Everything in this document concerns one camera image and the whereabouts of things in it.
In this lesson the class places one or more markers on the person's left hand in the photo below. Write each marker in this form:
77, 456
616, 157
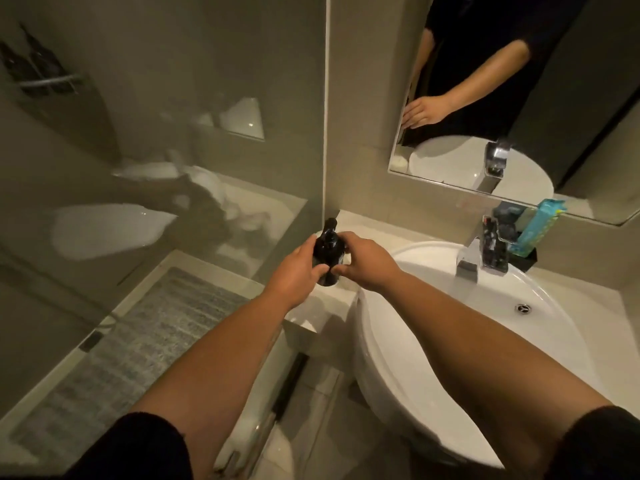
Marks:
292, 278

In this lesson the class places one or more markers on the grey shower floor mat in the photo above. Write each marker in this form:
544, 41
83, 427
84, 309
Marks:
125, 354

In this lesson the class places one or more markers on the white round wash basin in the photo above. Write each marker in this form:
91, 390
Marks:
450, 344

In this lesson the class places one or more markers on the person's right hand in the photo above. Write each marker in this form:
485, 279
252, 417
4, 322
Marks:
367, 264

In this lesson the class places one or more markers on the dark pump soap bottle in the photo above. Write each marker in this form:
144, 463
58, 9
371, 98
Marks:
327, 254

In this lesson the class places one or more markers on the person's left thumb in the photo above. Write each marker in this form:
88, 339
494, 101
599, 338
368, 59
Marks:
320, 271

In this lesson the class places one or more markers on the glass shower screen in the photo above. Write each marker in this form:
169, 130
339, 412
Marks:
150, 169

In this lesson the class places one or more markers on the person's left forearm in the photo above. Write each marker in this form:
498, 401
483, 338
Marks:
207, 374

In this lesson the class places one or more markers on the person's right forearm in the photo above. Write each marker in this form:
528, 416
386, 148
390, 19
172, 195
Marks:
480, 364

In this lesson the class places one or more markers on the black amenity tray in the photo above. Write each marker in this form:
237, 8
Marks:
522, 259

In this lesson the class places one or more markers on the person's right thumb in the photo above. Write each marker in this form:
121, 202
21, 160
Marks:
342, 269

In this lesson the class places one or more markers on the chrome basin faucet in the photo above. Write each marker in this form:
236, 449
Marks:
475, 257

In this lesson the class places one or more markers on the wall mirror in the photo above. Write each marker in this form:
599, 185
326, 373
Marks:
515, 104

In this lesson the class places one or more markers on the chrome sink drain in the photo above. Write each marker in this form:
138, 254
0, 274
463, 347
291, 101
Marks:
523, 308

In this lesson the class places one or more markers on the teal wrapped packet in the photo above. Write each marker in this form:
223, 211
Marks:
537, 227

